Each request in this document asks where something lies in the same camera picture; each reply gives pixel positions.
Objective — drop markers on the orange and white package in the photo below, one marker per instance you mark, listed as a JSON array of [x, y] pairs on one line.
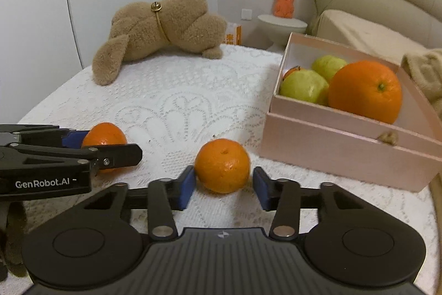
[[234, 35]]

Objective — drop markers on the round white side table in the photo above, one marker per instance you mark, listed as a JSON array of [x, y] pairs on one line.
[[281, 27]]

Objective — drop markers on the white wall switch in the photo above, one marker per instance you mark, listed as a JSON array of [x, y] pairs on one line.
[[246, 14]]

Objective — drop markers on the beige fleece blanket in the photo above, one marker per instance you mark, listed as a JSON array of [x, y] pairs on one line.
[[424, 73]]

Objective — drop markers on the beige pillow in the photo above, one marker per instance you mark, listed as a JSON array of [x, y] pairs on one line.
[[352, 32]]

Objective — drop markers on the orange toy figure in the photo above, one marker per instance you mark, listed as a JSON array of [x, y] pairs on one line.
[[285, 4]]

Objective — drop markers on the large orange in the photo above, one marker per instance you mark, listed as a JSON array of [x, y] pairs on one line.
[[364, 93]]

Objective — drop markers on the green guava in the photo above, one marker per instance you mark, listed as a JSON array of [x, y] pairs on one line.
[[328, 65], [304, 86]]

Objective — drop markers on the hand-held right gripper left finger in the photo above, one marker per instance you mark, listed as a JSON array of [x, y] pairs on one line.
[[186, 188]]

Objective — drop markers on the pink cardboard box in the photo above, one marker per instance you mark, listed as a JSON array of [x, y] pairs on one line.
[[328, 150]]

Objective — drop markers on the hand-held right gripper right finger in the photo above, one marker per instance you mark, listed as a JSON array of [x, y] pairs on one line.
[[261, 189]]

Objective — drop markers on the brown plush bear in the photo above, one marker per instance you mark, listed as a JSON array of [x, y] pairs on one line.
[[172, 22]]

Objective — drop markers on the orange mandarin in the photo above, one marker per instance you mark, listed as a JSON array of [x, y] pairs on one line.
[[103, 137], [222, 165], [291, 72]]

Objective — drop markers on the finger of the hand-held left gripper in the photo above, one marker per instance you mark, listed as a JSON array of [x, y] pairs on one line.
[[74, 138], [117, 155]]

